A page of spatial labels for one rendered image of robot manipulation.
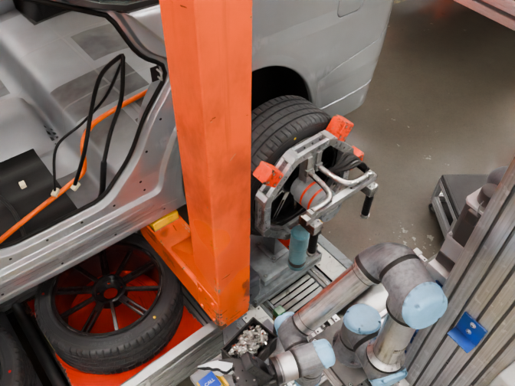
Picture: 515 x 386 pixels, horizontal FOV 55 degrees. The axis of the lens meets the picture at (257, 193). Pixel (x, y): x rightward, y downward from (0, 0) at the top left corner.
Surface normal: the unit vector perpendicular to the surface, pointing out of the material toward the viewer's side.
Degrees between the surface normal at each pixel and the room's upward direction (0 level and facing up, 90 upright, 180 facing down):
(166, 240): 0
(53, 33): 6
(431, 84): 0
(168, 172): 90
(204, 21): 90
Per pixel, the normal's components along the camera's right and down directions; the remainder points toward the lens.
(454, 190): 0.02, -0.68
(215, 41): 0.63, 0.58
